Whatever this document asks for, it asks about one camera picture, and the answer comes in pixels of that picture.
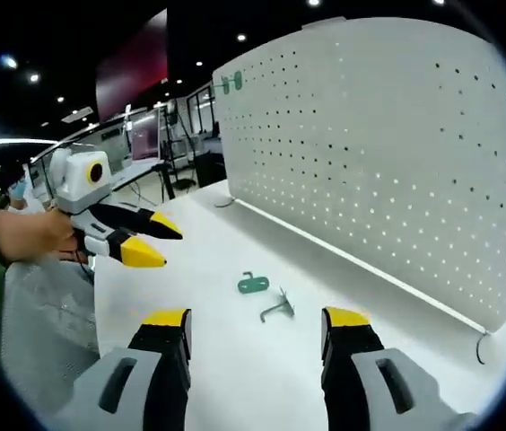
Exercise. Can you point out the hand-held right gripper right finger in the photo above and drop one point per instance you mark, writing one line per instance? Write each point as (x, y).
(347, 372)

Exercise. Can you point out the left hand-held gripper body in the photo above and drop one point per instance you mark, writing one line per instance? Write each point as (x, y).
(75, 179)

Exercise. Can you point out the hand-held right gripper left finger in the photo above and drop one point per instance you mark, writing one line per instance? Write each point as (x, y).
(163, 372)

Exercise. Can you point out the grey metal hook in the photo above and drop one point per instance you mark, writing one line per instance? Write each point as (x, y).
(277, 308)

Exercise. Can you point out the white perforated mounting plate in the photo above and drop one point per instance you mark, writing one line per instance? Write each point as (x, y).
(369, 157)

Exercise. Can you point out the person's left hand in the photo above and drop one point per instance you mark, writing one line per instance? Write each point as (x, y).
(42, 233)

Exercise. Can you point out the black computer tower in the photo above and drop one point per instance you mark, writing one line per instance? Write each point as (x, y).
(210, 170)

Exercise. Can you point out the grey mesh office chair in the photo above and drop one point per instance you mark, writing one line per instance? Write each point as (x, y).
(46, 323)

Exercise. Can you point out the large red display screen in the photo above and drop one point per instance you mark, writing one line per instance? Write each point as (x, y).
(136, 67)

